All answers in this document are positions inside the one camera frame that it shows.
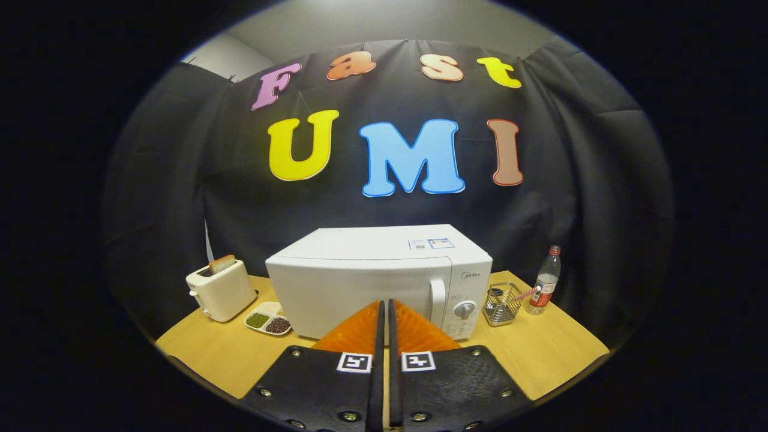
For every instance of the white divided bean tray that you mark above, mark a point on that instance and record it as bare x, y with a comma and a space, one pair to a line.
267, 321

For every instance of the white toaster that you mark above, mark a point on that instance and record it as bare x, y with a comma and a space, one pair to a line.
225, 294

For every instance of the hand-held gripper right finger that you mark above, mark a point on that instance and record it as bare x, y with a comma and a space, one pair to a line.
394, 384

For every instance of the white microwave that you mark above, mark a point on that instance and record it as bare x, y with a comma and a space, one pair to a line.
348, 282

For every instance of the black backdrop cloth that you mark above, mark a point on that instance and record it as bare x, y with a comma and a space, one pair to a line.
570, 180

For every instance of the pink striped straw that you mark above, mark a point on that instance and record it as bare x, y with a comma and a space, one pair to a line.
523, 294

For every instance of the toast slice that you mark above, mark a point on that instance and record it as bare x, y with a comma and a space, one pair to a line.
222, 264

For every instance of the clear bottle red label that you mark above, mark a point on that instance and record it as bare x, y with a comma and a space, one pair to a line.
545, 285

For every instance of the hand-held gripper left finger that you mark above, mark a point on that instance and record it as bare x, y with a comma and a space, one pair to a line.
378, 384

